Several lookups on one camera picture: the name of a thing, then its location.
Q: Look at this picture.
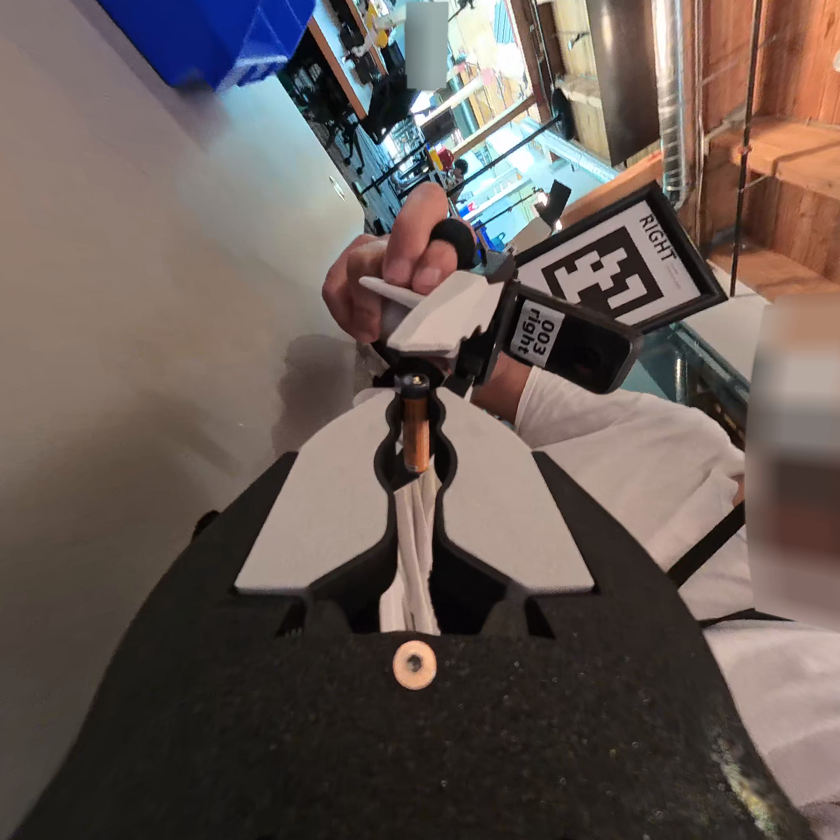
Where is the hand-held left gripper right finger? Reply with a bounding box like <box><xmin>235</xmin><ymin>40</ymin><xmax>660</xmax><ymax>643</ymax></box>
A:
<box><xmin>430</xmin><ymin>386</ymin><xmax>598</xmax><ymax>635</ymax></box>

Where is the black ceiling duct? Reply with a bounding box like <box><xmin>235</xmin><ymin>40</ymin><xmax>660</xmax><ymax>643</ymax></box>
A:
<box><xmin>586</xmin><ymin>0</ymin><xmax>660</xmax><ymax>166</ymax></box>

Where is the blue bin with tag sticker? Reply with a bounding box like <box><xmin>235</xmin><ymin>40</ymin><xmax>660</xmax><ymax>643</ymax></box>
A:
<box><xmin>97</xmin><ymin>0</ymin><xmax>317</xmax><ymax>91</ymax></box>

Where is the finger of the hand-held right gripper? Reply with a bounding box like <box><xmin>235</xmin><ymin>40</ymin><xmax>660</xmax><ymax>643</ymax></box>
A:
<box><xmin>386</xmin><ymin>269</ymin><xmax>509</xmax><ymax>360</ymax></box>

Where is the person's white shirt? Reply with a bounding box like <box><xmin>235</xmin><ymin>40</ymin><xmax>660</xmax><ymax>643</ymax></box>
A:
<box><xmin>379</xmin><ymin>364</ymin><xmax>840</xmax><ymax>829</ymax></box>

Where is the person's right hand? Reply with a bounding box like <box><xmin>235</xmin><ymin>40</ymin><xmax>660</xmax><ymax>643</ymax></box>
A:
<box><xmin>322</xmin><ymin>181</ymin><xmax>462</xmax><ymax>347</ymax></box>

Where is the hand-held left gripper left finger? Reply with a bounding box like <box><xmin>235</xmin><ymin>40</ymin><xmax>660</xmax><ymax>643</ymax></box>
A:
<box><xmin>233</xmin><ymin>387</ymin><xmax>403</xmax><ymax>635</ymax></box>

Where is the copper black battery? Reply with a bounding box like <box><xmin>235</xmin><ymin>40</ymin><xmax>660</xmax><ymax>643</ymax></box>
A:
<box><xmin>400</xmin><ymin>373</ymin><xmax>433</xmax><ymax>475</ymax></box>

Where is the silver ventilation duct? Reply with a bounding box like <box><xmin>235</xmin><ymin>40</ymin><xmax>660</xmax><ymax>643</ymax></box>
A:
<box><xmin>655</xmin><ymin>0</ymin><xmax>689</xmax><ymax>207</ymax></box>

